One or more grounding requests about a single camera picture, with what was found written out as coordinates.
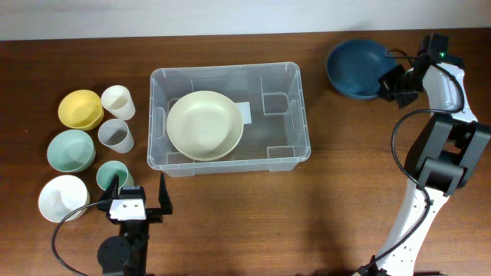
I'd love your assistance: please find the yellow small bowl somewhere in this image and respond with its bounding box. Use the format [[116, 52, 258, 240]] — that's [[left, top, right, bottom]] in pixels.
[[58, 90, 104, 131]]

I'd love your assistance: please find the beige large bowl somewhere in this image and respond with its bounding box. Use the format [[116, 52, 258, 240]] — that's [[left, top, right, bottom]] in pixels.
[[166, 90, 244, 144]]

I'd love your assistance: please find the cream white cup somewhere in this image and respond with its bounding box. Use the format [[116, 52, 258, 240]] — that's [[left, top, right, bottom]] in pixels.
[[101, 85, 136, 120]]

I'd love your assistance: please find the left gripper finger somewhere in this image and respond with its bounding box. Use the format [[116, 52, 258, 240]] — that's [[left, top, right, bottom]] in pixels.
[[158, 172, 173, 213], [100, 175, 119, 201]]

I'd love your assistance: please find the right black cable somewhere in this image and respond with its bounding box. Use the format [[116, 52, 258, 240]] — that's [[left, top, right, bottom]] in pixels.
[[360, 48, 466, 276]]

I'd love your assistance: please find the mint green cup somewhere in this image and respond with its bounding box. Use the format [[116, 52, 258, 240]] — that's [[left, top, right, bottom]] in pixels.
[[96, 160, 134, 190]]

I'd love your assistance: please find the grey cup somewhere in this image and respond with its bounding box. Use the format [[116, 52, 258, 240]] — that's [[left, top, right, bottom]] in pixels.
[[97, 119, 134, 153]]

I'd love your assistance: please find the left black cable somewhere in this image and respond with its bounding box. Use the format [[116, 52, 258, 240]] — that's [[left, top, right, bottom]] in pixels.
[[51, 200, 110, 276]]

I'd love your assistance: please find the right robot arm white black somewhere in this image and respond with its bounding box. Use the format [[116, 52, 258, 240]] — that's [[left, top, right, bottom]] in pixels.
[[357, 33, 490, 275]]

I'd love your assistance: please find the black cable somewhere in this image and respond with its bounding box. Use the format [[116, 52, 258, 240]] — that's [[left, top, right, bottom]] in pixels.
[[51, 200, 110, 276], [360, 48, 466, 276]]

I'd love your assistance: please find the cream large bowl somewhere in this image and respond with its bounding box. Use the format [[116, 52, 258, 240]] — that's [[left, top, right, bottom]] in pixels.
[[170, 126, 244, 161]]

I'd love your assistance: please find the white small bowl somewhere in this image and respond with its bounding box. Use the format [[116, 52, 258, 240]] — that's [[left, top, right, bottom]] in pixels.
[[38, 175, 91, 222]]

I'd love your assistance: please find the clear plastic storage container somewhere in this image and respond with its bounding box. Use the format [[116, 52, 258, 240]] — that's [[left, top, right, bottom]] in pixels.
[[147, 61, 311, 177]]

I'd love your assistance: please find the dark blue large bowl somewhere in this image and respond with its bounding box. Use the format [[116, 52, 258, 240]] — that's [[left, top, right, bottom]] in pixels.
[[325, 39, 398, 100]]

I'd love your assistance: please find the mint green small bowl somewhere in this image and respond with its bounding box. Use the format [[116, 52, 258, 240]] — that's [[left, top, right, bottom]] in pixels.
[[47, 130, 96, 173]]

